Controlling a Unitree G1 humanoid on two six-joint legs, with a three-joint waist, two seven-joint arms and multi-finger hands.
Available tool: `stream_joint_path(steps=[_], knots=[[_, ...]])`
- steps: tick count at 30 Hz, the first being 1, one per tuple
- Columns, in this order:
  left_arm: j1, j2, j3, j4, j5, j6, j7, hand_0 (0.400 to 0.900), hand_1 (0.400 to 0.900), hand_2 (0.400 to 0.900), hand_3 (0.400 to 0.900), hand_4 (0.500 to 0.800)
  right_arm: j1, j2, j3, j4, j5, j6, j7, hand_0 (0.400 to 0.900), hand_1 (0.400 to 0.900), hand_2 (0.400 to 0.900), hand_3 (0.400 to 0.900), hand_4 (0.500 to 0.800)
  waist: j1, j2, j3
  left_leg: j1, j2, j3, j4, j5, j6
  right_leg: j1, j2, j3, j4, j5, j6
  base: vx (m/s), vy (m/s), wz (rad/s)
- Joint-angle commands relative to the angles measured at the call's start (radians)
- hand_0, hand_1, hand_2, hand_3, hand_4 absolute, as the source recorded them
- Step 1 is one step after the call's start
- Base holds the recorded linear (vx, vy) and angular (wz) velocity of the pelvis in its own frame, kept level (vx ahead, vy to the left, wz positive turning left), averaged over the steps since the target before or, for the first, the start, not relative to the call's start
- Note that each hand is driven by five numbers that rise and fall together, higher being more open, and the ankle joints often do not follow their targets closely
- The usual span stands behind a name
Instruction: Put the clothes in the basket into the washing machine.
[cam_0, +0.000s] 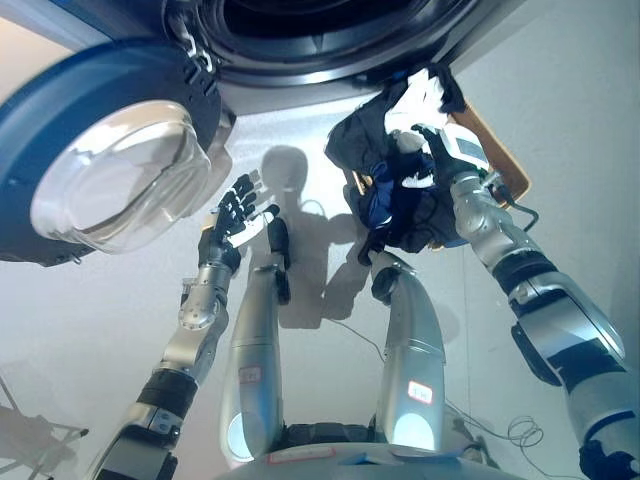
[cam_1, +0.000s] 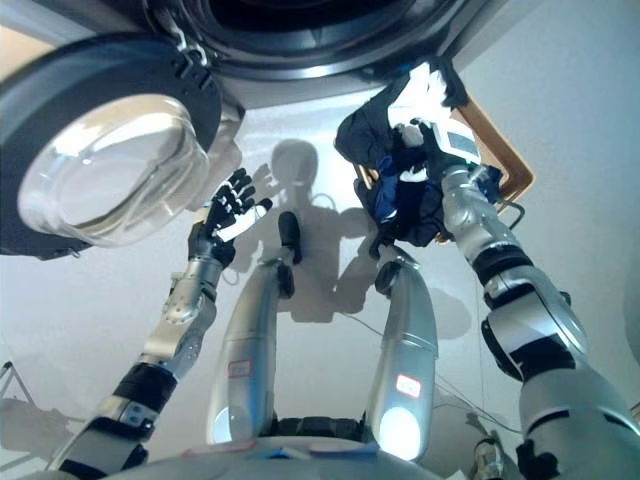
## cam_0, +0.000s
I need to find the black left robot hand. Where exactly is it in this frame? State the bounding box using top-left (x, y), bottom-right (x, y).
top-left (198, 169), bottom-right (281, 274)

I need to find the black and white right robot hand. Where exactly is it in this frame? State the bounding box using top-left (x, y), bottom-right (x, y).
top-left (409, 122), bottom-right (492, 187)

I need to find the white garment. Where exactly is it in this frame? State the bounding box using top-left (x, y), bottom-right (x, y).
top-left (383, 67), bottom-right (451, 154)

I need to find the orange wooden laundry basket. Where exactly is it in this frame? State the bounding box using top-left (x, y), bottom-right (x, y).
top-left (344, 97), bottom-right (531, 250)

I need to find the washing machine drum opening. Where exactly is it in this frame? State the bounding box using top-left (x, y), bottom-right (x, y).
top-left (163, 0), bottom-right (501, 120)

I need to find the blue washing machine door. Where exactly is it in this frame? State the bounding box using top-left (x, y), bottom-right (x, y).
top-left (0, 38), bottom-right (237, 269)

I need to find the blue garment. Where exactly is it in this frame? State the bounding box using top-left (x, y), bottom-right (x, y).
top-left (358, 149), bottom-right (437, 232)

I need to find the black garment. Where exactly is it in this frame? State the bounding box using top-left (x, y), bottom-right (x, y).
top-left (324, 62), bottom-right (474, 266)

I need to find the silver right robot leg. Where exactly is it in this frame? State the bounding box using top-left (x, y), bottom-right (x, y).
top-left (369, 249), bottom-right (449, 451)

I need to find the grey robot torso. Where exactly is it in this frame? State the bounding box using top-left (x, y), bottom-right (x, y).
top-left (214, 422), bottom-right (501, 480)

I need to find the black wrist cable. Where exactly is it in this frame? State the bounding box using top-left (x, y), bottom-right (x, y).
top-left (480, 170), bottom-right (541, 232)

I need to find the thin white floor cable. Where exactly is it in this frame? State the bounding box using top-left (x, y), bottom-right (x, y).
top-left (324, 317), bottom-right (549, 459)

